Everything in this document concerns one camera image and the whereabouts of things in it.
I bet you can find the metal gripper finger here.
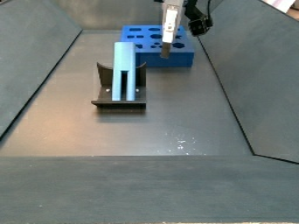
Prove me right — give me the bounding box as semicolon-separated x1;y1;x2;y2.
161;0;182;59

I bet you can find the light blue square-circle object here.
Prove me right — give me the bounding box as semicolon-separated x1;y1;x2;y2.
112;42;136;101

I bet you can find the black curved fixture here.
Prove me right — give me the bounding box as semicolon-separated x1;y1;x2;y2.
90;64;146;109

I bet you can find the blue foam shape-hole block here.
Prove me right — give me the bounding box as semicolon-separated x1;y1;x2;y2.
120;25;194;67

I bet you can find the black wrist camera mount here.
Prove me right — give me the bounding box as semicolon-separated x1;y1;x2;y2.
184;0;213;37

